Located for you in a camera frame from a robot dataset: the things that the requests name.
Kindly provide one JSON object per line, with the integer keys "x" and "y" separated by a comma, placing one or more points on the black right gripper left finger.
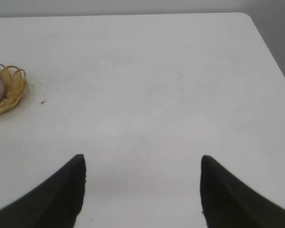
{"x": 52, "y": 202}

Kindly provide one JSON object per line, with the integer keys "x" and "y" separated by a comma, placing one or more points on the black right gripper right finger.
{"x": 232, "y": 204}

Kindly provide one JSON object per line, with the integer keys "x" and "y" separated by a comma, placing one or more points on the woven yellow wicker basket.
{"x": 14, "y": 95}

